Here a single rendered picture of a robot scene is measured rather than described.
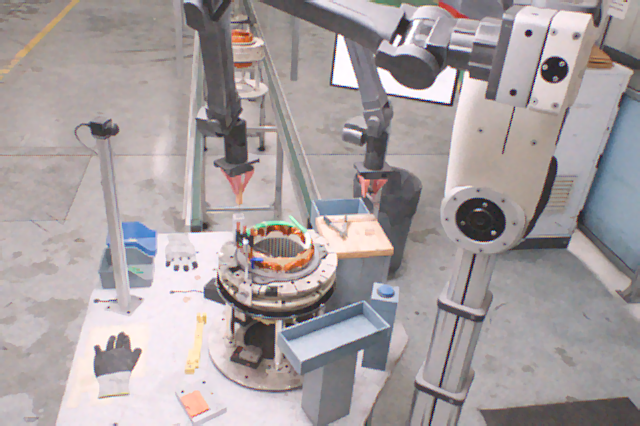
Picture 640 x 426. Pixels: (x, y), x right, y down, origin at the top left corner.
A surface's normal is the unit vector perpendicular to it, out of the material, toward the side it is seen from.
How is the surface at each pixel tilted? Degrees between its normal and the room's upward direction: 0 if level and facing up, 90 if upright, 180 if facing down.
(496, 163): 109
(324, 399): 90
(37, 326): 0
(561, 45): 90
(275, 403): 0
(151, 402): 0
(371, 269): 90
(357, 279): 90
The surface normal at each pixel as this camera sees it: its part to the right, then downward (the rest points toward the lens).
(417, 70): -0.42, 0.83
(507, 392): 0.07, -0.86
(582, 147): 0.17, 0.51
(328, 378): 0.53, 0.47
